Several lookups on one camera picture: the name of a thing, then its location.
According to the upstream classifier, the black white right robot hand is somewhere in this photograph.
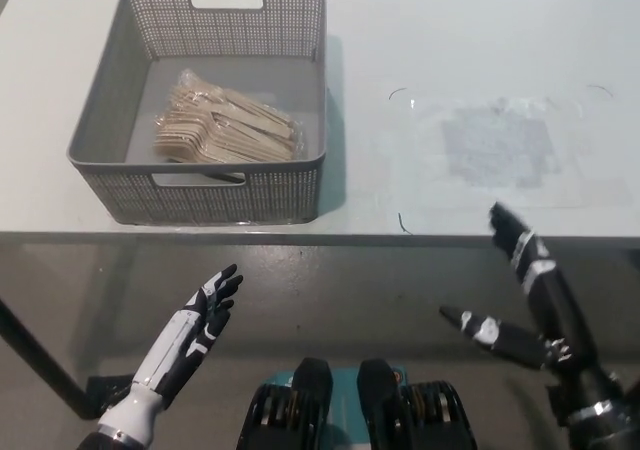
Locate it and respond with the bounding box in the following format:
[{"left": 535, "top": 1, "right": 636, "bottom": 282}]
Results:
[{"left": 437, "top": 201, "right": 609, "bottom": 409}]

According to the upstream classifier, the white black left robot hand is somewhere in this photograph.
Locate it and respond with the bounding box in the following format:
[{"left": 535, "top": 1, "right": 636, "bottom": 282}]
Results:
[{"left": 130, "top": 263, "right": 245, "bottom": 411}]

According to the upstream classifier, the clear bag of wooden cutlery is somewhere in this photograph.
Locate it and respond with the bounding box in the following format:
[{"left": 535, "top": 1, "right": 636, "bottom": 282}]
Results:
[{"left": 152, "top": 68, "right": 306, "bottom": 164}]

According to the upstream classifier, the black metal table leg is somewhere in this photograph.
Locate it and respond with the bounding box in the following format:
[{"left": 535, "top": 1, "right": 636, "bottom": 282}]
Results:
[{"left": 0, "top": 294, "right": 99, "bottom": 418}]

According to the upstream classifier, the grey perforated plastic basket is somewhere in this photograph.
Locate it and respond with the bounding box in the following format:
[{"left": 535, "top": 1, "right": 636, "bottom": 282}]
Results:
[{"left": 67, "top": 0, "right": 329, "bottom": 225}]

